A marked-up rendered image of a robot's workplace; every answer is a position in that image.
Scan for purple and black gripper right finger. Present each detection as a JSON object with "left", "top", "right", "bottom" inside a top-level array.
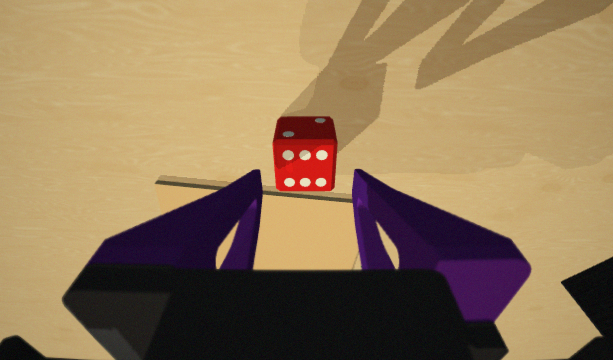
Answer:
[{"left": 352, "top": 169, "right": 532, "bottom": 323}]

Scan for tan square mat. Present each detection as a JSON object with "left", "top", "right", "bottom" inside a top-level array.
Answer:
[{"left": 154, "top": 180, "right": 359, "bottom": 269}]

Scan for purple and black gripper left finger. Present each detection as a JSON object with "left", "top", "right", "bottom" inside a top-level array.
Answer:
[{"left": 85, "top": 169, "right": 263, "bottom": 269}]

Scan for red dice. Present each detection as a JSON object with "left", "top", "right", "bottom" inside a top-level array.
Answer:
[{"left": 273, "top": 116, "right": 338, "bottom": 191}]

